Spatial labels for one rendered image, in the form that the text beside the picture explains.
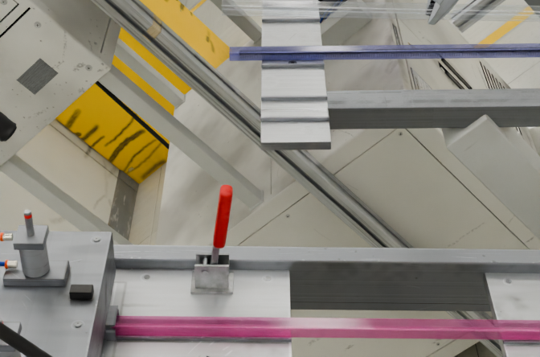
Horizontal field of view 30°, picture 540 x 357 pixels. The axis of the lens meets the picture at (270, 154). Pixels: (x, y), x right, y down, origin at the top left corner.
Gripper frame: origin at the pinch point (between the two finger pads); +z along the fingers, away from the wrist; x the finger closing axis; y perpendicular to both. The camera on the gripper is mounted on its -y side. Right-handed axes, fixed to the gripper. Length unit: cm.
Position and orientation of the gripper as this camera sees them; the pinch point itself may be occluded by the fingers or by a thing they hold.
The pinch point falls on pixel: (441, 9)
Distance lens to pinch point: 100.8
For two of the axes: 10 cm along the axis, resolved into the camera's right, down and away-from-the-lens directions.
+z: -2.5, 8.0, 5.5
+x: 0.0, 5.7, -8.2
